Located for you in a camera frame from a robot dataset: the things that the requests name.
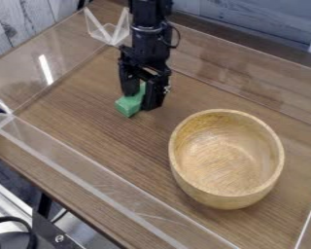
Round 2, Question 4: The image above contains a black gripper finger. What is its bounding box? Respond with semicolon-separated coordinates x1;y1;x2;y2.
142;76;170;111
119;64;140;96

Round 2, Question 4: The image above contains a green rectangular block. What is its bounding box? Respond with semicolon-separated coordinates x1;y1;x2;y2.
113;83;146;118

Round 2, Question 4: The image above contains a clear acrylic corner bracket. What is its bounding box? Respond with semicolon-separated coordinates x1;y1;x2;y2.
84;8;129;47

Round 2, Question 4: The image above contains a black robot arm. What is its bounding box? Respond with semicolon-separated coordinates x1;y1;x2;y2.
117;0;180;111

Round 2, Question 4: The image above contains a black metal bracket with screw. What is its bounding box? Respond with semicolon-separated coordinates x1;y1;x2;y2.
32;212;85;249

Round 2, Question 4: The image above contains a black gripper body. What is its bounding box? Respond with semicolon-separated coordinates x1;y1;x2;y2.
117;23;172;80

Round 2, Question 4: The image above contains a clear acrylic tray wall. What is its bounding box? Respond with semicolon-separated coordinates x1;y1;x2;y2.
0;0;311;249

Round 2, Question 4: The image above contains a black table leg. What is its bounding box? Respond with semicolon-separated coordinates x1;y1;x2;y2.
37;194;53;219

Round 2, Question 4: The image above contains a light wooden bowl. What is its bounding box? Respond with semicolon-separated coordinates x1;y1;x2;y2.
168;109;286;210

